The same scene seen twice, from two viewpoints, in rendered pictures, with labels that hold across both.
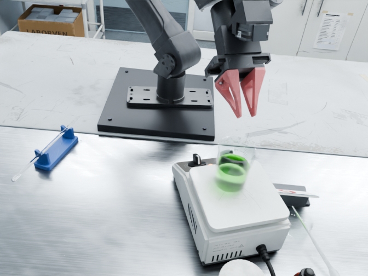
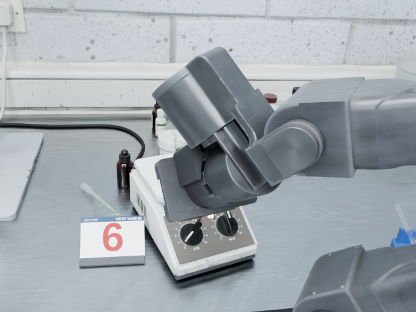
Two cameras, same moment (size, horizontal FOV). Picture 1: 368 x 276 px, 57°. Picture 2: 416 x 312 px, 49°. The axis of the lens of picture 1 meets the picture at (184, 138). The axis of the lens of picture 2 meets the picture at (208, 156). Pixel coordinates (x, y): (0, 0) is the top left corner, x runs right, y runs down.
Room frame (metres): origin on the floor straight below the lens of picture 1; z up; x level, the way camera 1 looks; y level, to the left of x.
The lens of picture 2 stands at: (0.95, -0.15, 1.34)
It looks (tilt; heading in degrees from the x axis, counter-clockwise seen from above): 28 degrees down; 170
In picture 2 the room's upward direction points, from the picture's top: 4 degrees clockwise
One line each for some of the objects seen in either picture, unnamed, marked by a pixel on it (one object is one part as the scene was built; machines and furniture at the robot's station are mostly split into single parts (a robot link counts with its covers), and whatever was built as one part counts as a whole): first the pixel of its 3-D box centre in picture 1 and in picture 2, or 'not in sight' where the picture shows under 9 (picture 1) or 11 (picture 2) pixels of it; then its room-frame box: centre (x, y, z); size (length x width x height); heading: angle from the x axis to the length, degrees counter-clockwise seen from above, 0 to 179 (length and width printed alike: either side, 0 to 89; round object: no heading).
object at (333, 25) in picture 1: (331, 30); not in sight; (2.72, -1.09, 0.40); 0.24 x 0.01 x 0.30; 91
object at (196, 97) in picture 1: (171, 84); not in sight; (0.69, 0.04, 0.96); 0.20 x 0.07 x 0.08; 98
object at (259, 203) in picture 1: (236, 192); (181, 173); (0.35, -0.09, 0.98); 0.12 x 0.12 x 0.01; 18
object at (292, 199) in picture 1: (286, 189); (112, 240); (0.43, -0.19, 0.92); 0.09 x 0.06 x 0.04; 90
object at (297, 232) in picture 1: (294, 222); (111, 218); (0.36, -0.19, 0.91); 0.06 x 0.06 x 0.02
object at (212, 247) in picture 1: (226, 198); (187, 205); (0.37, -0.08, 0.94); 0.22 x 0.13 x 0.08; 18
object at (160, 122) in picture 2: not in sight; (160, 122); (0.05, -0.10, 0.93); 0.02 x 0.02 x 0.06
